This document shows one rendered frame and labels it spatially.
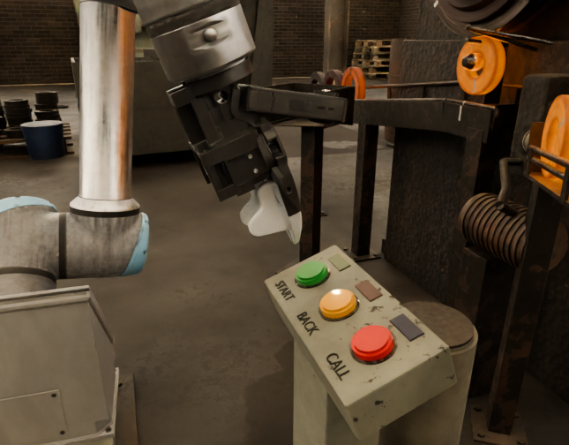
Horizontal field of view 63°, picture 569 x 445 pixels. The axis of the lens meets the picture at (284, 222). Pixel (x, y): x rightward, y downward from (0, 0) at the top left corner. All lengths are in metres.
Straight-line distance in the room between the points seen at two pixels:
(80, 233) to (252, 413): 0.60
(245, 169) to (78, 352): 0.60
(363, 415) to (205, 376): 0.97
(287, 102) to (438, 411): 0.44
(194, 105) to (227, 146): 0.05
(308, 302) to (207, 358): 0.93
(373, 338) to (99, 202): 0.76
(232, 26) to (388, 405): 0.36
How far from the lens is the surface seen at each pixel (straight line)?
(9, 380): 1.03
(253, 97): 0.47
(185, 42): 0.44
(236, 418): 1.26
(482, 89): 1.40
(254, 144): 0.46
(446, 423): 0.71
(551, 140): 1.04
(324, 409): 0.54
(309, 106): 0.49
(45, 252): 1.09
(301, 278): 0.57
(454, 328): 0.67
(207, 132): 0.47
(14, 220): 1.11
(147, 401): 1.34
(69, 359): 0.99
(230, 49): 0.44
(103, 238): 1.08
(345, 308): 0.51
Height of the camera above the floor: 0.87
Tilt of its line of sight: 21 degrees down
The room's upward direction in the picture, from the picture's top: straight up
